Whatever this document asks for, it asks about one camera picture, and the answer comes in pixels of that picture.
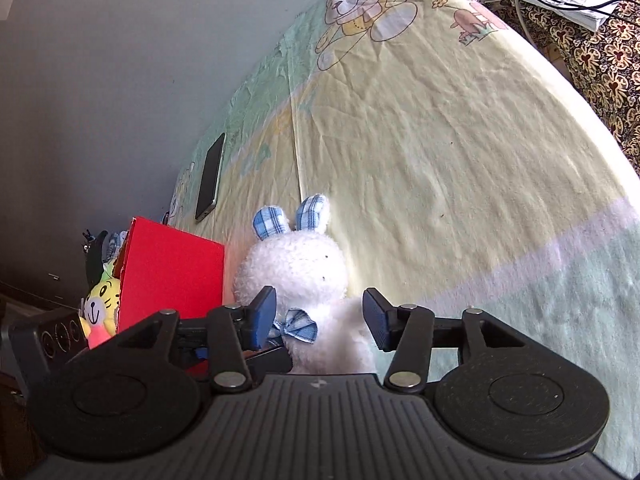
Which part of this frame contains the bear print bed sheet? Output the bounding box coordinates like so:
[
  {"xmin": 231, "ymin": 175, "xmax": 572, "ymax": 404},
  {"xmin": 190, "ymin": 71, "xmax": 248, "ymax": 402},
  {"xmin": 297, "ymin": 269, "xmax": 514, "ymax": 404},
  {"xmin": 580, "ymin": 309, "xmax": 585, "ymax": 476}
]
[{"xmin": 169, "ymin": 0, "xmax": 639, "ymax": 476}]

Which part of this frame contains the black smartphone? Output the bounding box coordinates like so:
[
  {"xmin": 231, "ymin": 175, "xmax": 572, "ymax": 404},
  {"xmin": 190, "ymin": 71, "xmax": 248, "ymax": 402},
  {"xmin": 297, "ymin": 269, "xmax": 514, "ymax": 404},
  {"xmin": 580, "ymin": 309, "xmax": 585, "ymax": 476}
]
[{"xmin": 194, "ymin": 133, "xmax": 226, "ymax": 222}]

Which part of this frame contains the red cardboard box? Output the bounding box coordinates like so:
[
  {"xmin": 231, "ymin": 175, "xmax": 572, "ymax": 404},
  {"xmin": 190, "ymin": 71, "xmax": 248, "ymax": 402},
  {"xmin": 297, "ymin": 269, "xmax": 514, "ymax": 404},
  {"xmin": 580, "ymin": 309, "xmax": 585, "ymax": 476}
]
[{"xmin": 112, "ymin": 216, "xmax": 227, "ymax": 380}]

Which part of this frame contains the brown patterned tablecloth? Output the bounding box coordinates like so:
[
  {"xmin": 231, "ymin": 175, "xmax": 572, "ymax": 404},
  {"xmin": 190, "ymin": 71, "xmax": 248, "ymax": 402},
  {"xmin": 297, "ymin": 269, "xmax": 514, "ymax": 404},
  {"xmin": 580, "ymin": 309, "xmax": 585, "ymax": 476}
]
[{"xmin": 464, "ymin": 0, "xmax": 640, "ymax": 176}]

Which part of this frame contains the yellow tiger plush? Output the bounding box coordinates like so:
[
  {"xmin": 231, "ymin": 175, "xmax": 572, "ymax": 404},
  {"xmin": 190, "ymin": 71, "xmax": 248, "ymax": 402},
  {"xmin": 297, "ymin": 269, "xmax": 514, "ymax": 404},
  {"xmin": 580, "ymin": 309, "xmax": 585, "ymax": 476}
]
[{"xmin": 79, "ymin": 278, "xmax": 120, "ymax": 349}]

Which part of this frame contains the dark green clothing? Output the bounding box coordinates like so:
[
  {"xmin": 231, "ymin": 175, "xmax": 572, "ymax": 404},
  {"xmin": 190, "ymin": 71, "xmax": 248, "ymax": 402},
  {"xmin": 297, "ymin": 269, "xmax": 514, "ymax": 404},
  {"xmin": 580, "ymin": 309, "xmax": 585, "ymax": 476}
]
[{"xmin": 82, "ymin": 230, "xmax": 128, "ymax": 288}]

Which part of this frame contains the white bunny plush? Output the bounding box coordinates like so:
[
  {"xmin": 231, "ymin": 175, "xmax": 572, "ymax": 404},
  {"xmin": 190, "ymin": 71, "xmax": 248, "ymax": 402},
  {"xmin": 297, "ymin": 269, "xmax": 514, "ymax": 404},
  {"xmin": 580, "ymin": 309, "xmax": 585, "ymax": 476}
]
[{"xmin": 233, "ymin": 194, "xmax": 376, "ymax": 375}]

